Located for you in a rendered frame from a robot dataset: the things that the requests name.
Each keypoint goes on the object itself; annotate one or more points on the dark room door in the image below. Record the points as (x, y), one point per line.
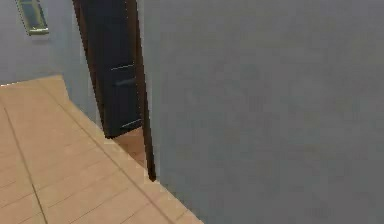
(113, 66)

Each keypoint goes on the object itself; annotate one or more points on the green framed wall picture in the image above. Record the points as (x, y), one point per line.
(32, 15)

